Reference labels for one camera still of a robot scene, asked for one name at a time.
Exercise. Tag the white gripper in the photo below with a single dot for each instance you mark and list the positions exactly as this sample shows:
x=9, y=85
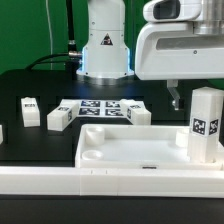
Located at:
x=171, y=51

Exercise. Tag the white desk tabletop tray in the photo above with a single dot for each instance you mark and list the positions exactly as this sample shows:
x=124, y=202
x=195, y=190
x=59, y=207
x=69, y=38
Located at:
x=139, y=147

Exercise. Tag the fiducial marker sheet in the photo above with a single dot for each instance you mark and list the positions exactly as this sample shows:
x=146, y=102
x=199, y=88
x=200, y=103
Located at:
x=100, y=108

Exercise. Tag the black vertical pole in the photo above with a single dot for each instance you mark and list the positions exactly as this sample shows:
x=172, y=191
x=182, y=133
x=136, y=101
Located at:
x=71, y=64

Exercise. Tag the white block left edge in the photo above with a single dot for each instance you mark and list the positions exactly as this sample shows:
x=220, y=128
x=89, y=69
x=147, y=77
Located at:
x=1, y=135

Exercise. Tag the white fixture wall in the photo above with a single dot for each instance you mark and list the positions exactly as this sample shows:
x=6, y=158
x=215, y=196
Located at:
x=111, y=182

